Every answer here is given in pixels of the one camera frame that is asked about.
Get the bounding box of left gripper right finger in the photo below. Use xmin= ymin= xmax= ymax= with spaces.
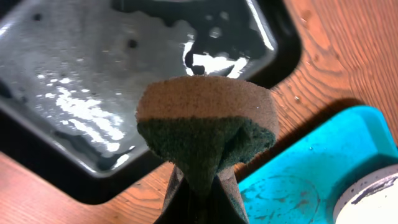
xmin=201 ymin=177 xmax=247 ymax=224

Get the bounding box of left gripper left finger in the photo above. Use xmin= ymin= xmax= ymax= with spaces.
xmin=154 ymin=179 xmax=198 ymax=224

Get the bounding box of green yellow sponge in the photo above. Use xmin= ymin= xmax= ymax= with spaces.
xmin=135 ymin=75 xmax=280 ymax=223

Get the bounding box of white speckled plate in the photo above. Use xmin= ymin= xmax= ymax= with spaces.
xmin=333 ymin=164 xmax=397 ymax=224

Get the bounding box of teal plastic tray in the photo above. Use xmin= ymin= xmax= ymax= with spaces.
xmin=239 ymin=106 xmax=397 ymax=224

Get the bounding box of black rectangular water tray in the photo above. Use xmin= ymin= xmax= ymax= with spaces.
xmin=1 ymin=0 xmax=302 ymax=205

